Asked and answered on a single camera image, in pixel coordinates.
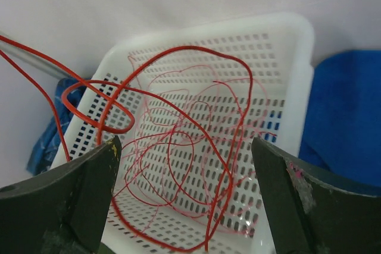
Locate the thick red wire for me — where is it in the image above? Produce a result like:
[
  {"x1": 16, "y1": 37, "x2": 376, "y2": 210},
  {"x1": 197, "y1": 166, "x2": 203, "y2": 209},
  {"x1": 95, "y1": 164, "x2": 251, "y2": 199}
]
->
[{"x1": 0, "y1": 35, "x2": 254, "y2": 252}]

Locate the white perforated basket rear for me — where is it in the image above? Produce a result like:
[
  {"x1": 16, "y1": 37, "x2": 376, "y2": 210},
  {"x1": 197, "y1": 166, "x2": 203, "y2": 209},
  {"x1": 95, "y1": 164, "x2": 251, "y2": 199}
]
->
[{"x1": 49, "y1": 12, "x2": 316, "y2": 254}]

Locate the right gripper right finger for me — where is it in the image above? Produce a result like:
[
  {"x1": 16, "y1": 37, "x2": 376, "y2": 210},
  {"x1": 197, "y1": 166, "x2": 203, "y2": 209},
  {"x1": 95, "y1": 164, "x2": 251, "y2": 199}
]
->
[{"x1": 251, "y1": 138, "x2": 380, "y2": 253}]

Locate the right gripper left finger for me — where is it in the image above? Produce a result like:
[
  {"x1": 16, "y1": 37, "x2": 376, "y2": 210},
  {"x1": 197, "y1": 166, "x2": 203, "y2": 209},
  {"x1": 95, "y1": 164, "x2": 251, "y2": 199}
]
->
[{"x1": 1, "y1": 136, "x2": 121, "y2": 253}]

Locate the bright blue cloth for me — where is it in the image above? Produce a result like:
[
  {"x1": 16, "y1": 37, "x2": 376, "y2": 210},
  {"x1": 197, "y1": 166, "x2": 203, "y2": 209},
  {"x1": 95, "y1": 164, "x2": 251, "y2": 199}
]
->
[{"x1": 298, "y1": 50, "x2": 380, "y2": 186}]

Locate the blue plaid cloth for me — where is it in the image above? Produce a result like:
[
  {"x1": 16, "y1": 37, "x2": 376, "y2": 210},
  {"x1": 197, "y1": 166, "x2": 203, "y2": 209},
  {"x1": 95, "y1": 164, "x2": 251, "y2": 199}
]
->
[{"x1": 26, "y1": 77, "x2": 77, "y2": 175}]

